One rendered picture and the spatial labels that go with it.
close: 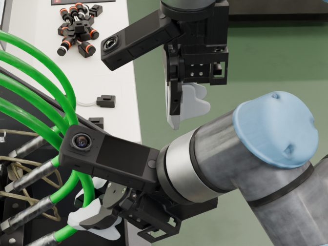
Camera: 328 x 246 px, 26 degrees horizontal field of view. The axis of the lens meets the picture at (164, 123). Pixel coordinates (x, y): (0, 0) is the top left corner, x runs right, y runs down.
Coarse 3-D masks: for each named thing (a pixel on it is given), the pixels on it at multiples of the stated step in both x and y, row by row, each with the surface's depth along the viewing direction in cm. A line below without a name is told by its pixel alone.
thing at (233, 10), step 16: (240, 0) 337; (256, 0) 337; (272, 0) 338; (288, 0) 338; (304, 0) 338; (320, 0) 338; (240, 16) 353; (256, 16) 353; (272, 16) 353; (288, 16) 354; (304, 16) 354; (320, 16) 354
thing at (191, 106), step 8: (168, 88) 97; (184, 88) 97; (192, 88) 97; (168, 96) 97; (184, 96) 97; (192, 96) 98; (168, 104) 98; (184, 104) 98; (192, 104) 99; (200, 104) 99; (208, 104) 99; (168, 112) 99; (184, 112) 99; (192, 112) 100; (200, 112) 100; (168, 120) 101; (176, 120) 100; (176, 128) 102
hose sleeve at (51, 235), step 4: (52, 232) 93; (44, 236) 93; (48, 236) 93; (52, 236) 92; (36, 240) 94; (40, 240) 93; (44, 240) 93; (48, 240) 93; (52, 240) 92; (56, 240) 92; (28, 244) 95; (32, 244) 94; (36, 244) 94; (40, 244) 93; (44, 244) 93; (48, 244) 93; (52, 244) 93; (56, 244) 93
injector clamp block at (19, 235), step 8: (8, 200) 123; (16, 200) 123; (24, 200) 123; (8, 208) 121; (16, 208) 121; (24, 208) 121; (8, 216) 120; (24, 224) 119; (16, 232) 117; (24, 232) 118; (0, 240) 116; (8, 240) 116; (16, 240) 116; (24, 240) 117
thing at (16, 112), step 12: (0, 108) 79; (12, 108) 79; (24, 120) 80; (36, 120) 80; (36, 132) 81; (48, 132) 81; (60, 144) 82; (84, 180) 86; (84, 192) 87; (84, 204) 88; (72, 228) 91; (60, 240) 92
